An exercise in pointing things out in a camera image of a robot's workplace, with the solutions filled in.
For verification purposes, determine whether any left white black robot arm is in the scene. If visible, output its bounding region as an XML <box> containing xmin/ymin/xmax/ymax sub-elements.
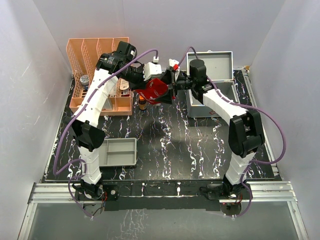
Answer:
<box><xmin>70</xmin><ymin>41</ymin><xmax>144</xmax><ymax>200</ymax></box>

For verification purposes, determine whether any white medicine box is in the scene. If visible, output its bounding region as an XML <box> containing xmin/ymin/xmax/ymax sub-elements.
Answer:
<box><xmin>102</xmin><ymin>98</ymin><xmax>113</xmax><ymax>111</ymax></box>

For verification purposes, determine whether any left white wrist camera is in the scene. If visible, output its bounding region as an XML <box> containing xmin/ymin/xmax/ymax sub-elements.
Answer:
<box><xmin>143</xmin><ymin>56</ymin><xmax>162</xmax><ymax>81</ymax></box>

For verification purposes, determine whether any brown syrup bottle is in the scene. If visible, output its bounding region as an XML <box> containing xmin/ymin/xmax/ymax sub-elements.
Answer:
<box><xmin>138</xmin><ymin>98</ymin><xmax>147</xmax><ymax>111</ymax></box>

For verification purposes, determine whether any red first aid pouch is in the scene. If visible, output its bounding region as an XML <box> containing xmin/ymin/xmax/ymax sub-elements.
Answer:
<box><xmin>136</xmin><ymin>78</ymin><xmax>168</xmax><ymax>105</ymax></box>

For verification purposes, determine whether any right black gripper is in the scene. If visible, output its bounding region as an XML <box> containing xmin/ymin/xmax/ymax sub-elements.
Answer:
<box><xmin>154</xmin><ymin>70</ymin><xmax>196</xmax><ymax>105</ymax></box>

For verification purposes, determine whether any round blue tin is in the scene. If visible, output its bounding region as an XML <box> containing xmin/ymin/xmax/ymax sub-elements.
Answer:
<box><xmin>80</xmin><ymin>75</ymin><xmax>90</xmax><ymax>91</ymax></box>

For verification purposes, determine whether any grey metal medicine case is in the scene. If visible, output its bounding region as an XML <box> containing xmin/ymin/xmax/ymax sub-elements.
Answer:
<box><xmin>186</xmin><ymin>50</ymin><xmax>240</xmax><ymax>119</ymax></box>

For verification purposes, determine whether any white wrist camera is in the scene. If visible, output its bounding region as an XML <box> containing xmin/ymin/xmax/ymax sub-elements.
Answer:
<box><xmin>167</xmin><ymin>58</ymin><xmax>180</xmax><ymax>75</ymax></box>
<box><xmin>143</xmin><ymin>56</ymin><xmax>162</xmax><ymax>81</ymax></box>

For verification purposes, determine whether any orange plastic file organizer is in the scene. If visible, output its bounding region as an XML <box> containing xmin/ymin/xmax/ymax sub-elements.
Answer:
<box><xmin>66</xmin><ymin>37</ymin><xmax>134</xmax><ymax>116</ymax></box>

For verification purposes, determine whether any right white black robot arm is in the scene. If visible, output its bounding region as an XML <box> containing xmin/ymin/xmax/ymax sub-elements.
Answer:
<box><xmin>156</xmin><ymin>59</ymin><xmax>265</xmax><ymax>199</ymax></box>

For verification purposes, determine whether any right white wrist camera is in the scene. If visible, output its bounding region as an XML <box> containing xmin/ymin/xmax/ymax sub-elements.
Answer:
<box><xmin>167</xmin><ymin>58</ymin><xmax>180</xmax><ymax>75</ymax></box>

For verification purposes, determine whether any aluminium frame rail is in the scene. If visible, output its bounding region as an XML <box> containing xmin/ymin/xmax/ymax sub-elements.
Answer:
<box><xmin>17</xmin><ymin>67</ymin><xmax>309</xmax><ymax>240</ymax></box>

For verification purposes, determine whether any grey plastic divided tray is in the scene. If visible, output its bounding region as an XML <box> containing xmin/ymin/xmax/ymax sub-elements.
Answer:
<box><xmin>98</xmin><ymin>138</ymin><xmax>137</xmax><ymax>167</ymax></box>

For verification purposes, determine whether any pink oval blister pack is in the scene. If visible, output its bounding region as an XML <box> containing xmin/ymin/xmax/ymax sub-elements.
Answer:
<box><xmin>119</xmin><ymin>78</ymin><xmax>130</xmax><ymax>91</ymax></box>

